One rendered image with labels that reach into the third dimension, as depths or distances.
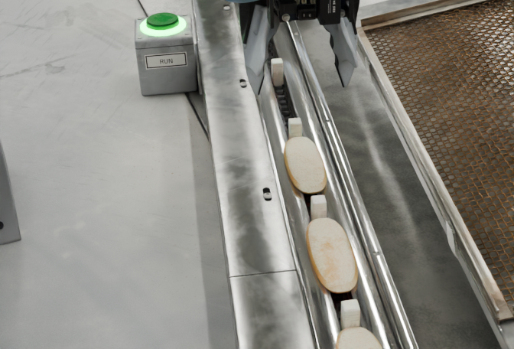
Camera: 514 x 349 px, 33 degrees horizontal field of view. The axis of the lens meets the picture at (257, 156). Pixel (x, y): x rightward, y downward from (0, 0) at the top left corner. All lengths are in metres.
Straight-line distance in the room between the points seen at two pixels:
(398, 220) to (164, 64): 0.36
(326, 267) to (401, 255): 0.10
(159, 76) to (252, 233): 0.35
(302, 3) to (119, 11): 0.61
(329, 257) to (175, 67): 0.40
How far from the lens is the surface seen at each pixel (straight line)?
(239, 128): 0.90
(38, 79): 1.14
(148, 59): 1.04
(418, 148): 0.81
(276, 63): 1.01
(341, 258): 0.73
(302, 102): 0.97
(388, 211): 0.85
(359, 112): 1.01
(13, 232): 0.86
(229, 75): 1.00
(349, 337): 0.66
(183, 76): 1.05
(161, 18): 1.05
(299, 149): 0.86
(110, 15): 1.29
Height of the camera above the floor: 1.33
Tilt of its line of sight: 33 degrees down
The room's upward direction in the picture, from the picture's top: 3 degrees counter-clockwise
